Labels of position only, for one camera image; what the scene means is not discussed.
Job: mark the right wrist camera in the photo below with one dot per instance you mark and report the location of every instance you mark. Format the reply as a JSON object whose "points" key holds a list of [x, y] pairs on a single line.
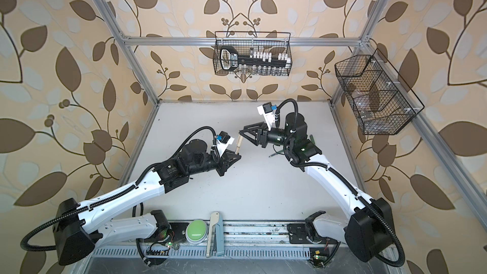
{"points": [[267, 110]]}

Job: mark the wire basket wall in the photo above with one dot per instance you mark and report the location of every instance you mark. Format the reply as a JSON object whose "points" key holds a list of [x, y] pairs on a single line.
{"points": [[274, 41], [380, 98]]}

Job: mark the wire basket back wall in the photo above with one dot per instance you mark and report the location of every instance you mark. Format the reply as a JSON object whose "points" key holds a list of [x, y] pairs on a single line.
{"points": [[274, 41]]}

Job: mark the green push button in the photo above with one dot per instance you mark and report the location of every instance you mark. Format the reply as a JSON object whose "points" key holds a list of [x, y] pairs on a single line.
{"points": [[196, 232]]}

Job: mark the aluminium front rail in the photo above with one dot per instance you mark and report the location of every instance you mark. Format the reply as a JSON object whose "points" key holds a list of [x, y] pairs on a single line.
{"points": [[247, 232]]}

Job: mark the wire basket right wall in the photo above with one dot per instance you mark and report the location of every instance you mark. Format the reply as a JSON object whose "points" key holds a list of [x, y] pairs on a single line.
{"points": [[380, 98]]}

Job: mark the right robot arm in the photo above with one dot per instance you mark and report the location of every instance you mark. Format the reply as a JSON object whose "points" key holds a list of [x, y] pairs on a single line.
{"points": [[368, 229]]}

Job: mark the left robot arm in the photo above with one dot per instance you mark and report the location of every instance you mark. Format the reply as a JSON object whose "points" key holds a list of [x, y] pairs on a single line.
{"points": [[81, 227]]}

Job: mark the beige blue handled tool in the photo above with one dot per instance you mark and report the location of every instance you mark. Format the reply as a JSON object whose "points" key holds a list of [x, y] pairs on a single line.
{"points": [[215, 237]]}

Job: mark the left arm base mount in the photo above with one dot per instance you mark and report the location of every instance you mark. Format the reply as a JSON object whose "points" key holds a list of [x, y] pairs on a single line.
{"points": [[175, 233]]}

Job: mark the black socket holder tool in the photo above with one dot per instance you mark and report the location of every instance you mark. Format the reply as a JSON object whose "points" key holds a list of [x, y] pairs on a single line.
{"points": [[251, 59]]}

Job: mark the beige pen cap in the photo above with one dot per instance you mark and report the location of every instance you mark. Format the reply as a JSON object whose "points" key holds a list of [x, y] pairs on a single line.
{"points": [[240, 140]]}

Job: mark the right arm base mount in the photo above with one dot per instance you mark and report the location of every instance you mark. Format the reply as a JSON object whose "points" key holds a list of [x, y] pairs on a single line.
{"points": [[300, 233]]}

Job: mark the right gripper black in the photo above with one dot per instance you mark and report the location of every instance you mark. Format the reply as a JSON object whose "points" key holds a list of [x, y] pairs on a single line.
{"points": [[261, 134]]}

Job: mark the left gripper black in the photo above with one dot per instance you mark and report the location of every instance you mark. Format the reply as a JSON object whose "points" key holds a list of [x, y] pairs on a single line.
{"points": [[224, 162]]}

